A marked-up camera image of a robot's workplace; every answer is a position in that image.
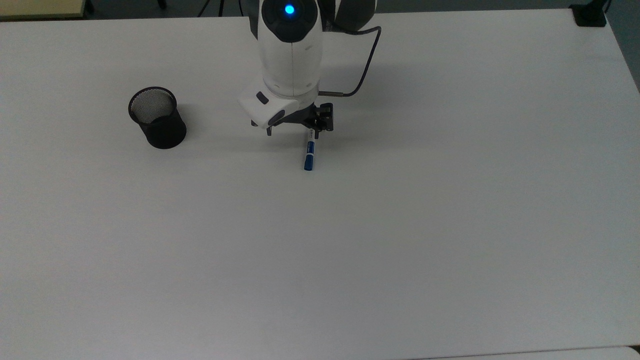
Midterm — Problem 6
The black two-finger gripper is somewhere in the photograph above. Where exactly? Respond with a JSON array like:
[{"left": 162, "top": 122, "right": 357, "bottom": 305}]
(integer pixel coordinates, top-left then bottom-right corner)
[{"left": 264, "top": 102, "right": 335, "bottom": 137}]

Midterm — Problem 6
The white marker with blue cap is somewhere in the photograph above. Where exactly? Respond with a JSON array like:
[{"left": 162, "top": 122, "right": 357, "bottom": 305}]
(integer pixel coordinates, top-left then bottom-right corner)
[{"left": 303, "top": 128, "right": 319, "bottom": 172}]

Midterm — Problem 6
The black mesh pen cup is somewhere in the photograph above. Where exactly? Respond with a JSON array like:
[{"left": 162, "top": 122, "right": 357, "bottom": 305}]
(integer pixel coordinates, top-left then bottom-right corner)
[{"left": 128, "top": 86, "right": 188, "bottom": 150}]

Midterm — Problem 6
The beige desk top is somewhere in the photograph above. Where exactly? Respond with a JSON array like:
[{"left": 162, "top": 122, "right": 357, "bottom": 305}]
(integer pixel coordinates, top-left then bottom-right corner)
[{"left": 0, "top": 0, "right": 87, "bottom": 21}]

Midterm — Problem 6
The white adjoining table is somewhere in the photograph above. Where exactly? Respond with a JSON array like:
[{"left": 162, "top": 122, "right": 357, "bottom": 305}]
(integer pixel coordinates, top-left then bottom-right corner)
[{"left": 415, "top": 345, "right": 640, "bottom": 360}]

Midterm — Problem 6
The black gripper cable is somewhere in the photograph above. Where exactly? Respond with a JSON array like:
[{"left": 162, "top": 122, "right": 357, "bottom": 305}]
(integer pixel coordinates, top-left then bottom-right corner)
[{"left": 318, "top": 25, "right": 383, "bottom": 98}]

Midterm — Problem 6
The black pole clamp mount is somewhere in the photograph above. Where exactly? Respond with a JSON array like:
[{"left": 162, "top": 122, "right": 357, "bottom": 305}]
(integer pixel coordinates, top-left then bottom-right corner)
[{"left": 569, "top": 0, "right": 612, "bottom": 28}]

